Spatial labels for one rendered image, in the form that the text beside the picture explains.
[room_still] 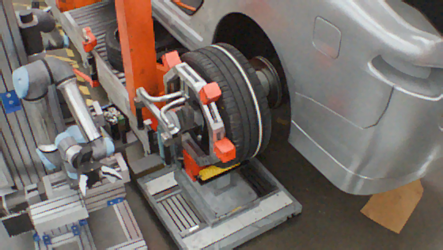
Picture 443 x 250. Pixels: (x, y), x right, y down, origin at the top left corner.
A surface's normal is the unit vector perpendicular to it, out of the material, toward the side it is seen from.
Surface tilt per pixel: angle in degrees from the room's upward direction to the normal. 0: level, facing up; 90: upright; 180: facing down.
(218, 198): 0
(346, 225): 0
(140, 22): 90
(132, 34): 90
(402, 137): 89
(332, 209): 0
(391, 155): 94
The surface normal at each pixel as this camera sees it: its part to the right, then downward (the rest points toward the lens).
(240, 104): 0.42, -0.01
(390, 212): 0.03, -0.76
